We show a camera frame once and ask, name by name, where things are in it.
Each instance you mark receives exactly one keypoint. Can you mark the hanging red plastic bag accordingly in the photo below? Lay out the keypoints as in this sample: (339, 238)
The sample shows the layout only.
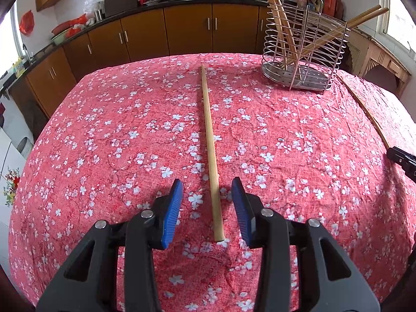
(26, 23)

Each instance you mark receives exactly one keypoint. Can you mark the sink faucet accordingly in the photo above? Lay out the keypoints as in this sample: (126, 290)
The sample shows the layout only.
(27, 53)

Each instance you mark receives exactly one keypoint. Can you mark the brown lower kitchen cabinets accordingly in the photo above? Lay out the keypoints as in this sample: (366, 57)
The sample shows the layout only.
(188, 32)

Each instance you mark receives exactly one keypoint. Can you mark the red plastic bags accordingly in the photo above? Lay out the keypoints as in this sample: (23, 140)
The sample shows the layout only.
(331, 0)

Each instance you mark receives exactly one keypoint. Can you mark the window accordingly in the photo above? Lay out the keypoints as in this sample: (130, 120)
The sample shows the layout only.
(399, 0)

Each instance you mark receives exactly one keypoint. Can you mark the red bag on counter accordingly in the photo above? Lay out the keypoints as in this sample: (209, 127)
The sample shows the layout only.
(73, 24)

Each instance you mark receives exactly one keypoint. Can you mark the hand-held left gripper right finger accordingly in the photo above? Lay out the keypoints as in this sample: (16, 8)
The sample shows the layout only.
(242, 214)

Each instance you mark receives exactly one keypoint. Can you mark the steel cups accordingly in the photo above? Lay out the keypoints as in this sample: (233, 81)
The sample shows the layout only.
(99, 15)

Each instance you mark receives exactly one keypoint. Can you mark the green basin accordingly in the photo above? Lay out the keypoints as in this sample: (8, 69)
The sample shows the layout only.
(60, 39)

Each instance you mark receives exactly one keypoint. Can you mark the dark cutting board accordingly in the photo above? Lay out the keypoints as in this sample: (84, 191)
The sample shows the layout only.
(121, 1)

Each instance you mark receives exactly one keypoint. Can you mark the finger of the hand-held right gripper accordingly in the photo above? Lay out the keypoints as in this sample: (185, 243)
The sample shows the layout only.
(404, 161)

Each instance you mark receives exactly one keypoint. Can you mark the red floral tablecloth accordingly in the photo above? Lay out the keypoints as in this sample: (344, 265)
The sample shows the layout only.
(130, 136)

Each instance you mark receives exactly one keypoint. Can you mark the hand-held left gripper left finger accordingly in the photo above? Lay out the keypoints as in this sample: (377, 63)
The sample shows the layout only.
(172, 214)

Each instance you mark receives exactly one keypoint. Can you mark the grey bucket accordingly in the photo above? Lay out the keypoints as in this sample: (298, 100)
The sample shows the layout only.
(24, 146)

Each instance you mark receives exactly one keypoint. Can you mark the light wooden side cabinet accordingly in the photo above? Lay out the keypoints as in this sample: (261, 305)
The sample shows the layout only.
(383, 58)

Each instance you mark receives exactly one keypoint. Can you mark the white appliance with flower print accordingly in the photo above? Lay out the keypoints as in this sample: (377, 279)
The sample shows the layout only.
(8, 162)

